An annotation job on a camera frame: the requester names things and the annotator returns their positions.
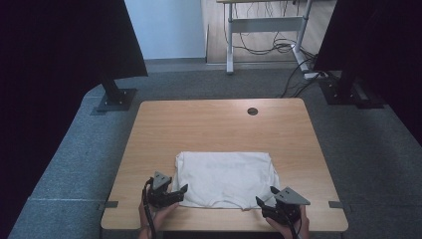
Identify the white power strip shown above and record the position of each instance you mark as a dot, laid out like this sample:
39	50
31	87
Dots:
313	75

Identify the person's left hand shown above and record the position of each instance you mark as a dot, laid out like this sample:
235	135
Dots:
159	215

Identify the white long-sleeved printed shirt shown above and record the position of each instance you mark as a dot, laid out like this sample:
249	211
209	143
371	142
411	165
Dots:
225	179

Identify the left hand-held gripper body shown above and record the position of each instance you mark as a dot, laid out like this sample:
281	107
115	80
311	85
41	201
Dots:
158	192

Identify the person's right hand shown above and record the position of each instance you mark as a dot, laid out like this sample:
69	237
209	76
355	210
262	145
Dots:
282	230

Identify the black metal stand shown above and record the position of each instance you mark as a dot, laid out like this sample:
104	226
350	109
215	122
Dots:
116	98
345	91

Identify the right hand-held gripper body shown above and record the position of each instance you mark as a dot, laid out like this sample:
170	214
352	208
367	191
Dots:
288	202

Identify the grey table edge bracket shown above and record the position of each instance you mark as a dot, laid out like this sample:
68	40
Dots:
111	204
335	204

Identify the white desk frame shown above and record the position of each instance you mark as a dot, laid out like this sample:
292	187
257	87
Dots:
265	25

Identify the large black curtain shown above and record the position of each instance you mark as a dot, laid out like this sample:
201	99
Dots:
49	66

